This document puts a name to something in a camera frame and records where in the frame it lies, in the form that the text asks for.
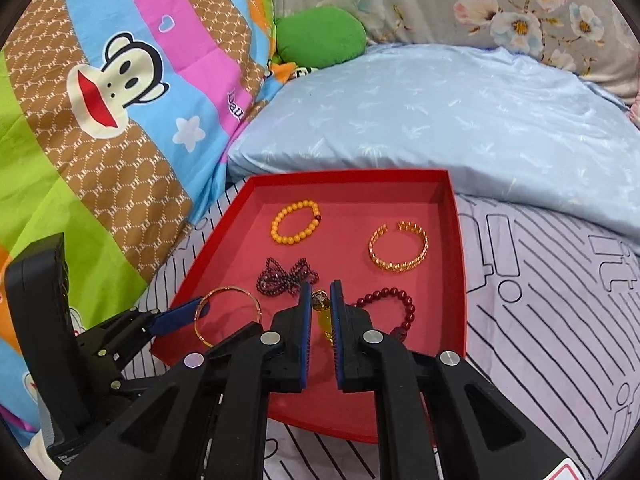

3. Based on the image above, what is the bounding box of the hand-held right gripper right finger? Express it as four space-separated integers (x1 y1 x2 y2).
329 280 573 480

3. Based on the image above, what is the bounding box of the dark red bead bracelet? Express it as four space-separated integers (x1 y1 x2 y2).
354 287 416 343

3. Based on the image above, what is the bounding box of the thin gold bangle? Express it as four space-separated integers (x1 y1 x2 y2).
194 286 262 348

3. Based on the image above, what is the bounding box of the yellow crystal bead bracelet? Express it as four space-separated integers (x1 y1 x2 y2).
312 289 334 345

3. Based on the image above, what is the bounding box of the colourful cartoon monkey blanket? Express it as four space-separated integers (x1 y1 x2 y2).
0 0 281 451

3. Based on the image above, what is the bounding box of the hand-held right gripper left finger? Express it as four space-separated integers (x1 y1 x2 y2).
60 280 316 480

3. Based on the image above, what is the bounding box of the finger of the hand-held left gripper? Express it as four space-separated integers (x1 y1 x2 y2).
75 297 204 386
84 369 177 412

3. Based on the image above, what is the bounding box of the dark purple small-bead bracelet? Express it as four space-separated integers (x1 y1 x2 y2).
256 257 319 297

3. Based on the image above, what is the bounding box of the green plush cushion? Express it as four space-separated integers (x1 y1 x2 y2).
274 4 368 68

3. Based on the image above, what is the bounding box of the light blue pillow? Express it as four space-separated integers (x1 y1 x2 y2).
226 42 640 251

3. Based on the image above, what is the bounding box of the red shallow box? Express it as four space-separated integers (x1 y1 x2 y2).
150 169 468 445

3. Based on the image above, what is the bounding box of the gold chain cuff bangle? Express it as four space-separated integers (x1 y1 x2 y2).
369 221 429 272

